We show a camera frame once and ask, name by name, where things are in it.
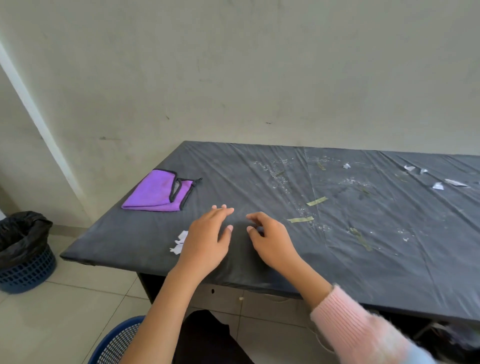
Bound person's left hand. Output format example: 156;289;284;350
174;204;235;281

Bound person's right hand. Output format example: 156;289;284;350
245;211;305;275

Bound gathered paper scraps pile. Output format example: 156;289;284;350
169;230;189;256

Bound white paper scraps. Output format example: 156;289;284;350
342;163;470;191

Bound person's right forearm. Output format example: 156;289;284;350
277;256;438;364

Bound person's left forearm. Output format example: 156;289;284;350
119;263;202;364

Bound purple cloth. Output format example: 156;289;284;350
120;168;203;213

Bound person's black trousers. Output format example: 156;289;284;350
171;309;256;364

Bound dark grey covered table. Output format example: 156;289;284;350
59;140;480;325

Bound blue mesh waste basket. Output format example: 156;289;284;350
87;314;146;364

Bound blue plastic waste basket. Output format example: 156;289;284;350
0;243;58;295

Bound black garbage bag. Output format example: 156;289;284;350
0;210;54;271

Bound white wall conduit strip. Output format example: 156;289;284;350
0;41;95;222

